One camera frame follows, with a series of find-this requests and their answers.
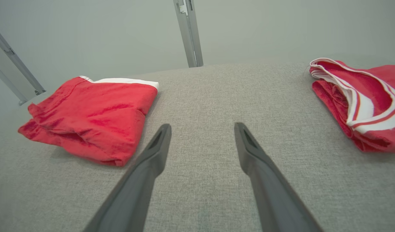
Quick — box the red jersey white trim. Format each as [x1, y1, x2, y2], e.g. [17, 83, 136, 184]
[309, 58, 395, 153]

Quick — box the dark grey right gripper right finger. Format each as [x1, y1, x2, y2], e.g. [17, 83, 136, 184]
[234, 122, 323, 232]

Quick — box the red shorts white hem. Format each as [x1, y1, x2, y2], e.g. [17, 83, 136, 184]
[18, 76, 159, 167]

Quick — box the grey partition post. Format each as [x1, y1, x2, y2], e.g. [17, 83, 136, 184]
[173, 0, 204, 68]
[0, 23, 46, 106]

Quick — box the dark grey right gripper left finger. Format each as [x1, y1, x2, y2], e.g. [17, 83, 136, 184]
[83, 123, 172, 232]

